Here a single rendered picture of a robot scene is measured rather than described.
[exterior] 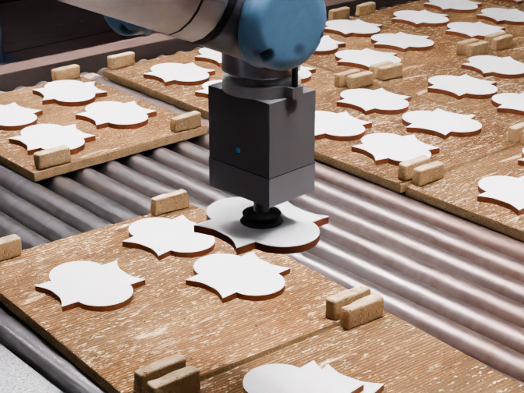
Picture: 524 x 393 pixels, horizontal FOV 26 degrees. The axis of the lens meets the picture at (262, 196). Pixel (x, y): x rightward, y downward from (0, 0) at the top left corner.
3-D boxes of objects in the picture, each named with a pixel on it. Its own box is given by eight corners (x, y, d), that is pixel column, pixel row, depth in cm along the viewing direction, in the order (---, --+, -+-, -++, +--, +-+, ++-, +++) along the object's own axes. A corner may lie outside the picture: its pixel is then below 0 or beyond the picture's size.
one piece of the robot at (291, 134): (341, 47, 107) (338, 206, 114) (274, 30, 113) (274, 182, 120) (269, 68, 101) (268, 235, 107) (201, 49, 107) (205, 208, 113)
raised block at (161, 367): (141, 398, 119) (139, 376, 118) (132, 391, 121) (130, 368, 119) (188, 380, 123) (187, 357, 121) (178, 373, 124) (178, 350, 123)
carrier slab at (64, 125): (34, 182, 179) (32, 157, 178) (-81, 119, 208) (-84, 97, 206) (207, 133, 201) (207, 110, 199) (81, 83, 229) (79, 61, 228)
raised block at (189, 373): (154, 411, 117) (154, 387, 116) (145, 403, 118) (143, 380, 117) (202, 391, 120) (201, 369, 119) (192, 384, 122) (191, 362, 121)
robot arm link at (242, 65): (261, 15, 111) (323, 30, 105) (261, 61, 113) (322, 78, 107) (203, 29, 106) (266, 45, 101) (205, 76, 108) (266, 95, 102)
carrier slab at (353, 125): (400, 193, 175) (401, 167, 173) (233, 127, 204) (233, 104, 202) (539, 143, 196) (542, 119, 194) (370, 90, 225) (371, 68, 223)
